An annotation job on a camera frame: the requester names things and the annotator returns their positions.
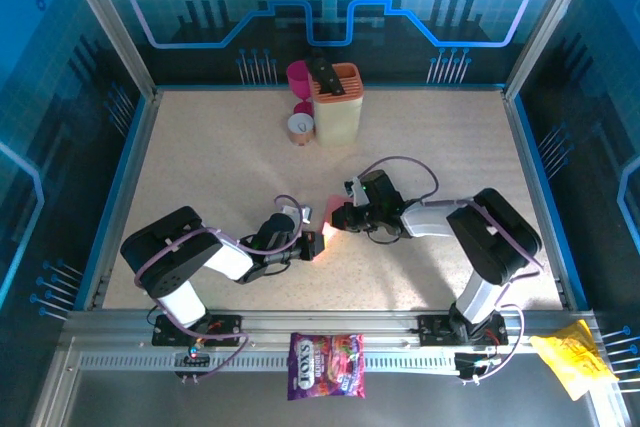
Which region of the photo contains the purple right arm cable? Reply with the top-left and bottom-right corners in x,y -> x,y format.
359,155 -> 546,386

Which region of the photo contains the aluminium frame rail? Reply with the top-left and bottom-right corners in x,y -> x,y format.
62,309 -> 604,348

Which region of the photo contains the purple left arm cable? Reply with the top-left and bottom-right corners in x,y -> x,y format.
133,194 -> 305,384

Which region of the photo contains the purple candy bag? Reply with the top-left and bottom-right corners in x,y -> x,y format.
286,331 -> 366,402

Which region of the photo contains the yellow plastic bag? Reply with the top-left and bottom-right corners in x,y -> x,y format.
529,319 -> 621,402

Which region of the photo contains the small can with white lid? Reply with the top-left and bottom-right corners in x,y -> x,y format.
286,113 -> 317,147

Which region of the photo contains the pink paper sheet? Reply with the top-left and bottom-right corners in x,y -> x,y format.
322,194 -> 352,249

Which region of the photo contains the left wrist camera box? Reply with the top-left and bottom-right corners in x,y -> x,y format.
278,202 -> 315,227

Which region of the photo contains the slotted grey cable duct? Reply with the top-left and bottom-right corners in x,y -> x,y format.
78,351 -> 459,372

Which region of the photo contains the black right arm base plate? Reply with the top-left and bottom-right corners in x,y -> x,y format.
417,313 -> 509,347

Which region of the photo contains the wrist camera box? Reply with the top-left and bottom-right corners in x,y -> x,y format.
342,175 -> 370,208
278,202 -> 315,227

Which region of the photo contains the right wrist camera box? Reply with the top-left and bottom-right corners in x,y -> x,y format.
342,175 -> 370,208

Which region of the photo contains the black controller board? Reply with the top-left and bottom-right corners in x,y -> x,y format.
173,350 -> 212,384
453,352 -> 501,387

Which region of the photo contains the beige knife block orange top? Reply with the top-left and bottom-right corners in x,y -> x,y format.
307,62 -> 365,148

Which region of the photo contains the black knife handle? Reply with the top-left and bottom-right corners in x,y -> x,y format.
304,49 -> 346,97

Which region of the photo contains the aluminium frame post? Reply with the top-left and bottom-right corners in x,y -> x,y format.
54,0 -> 162,101
502,0 -> 601,101

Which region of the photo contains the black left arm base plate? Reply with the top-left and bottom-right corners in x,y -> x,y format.
151,314 -> 244,347

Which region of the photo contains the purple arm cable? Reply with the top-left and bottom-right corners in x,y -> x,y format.
359,155 -> 546,386
133,194 -> 305,384

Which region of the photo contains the aluminium side rail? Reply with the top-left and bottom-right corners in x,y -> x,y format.
82,89 -> 162,312
499,89 -> 581,312

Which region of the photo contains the magenta plastic goblet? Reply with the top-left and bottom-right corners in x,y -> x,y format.
285,59 -> 316,116

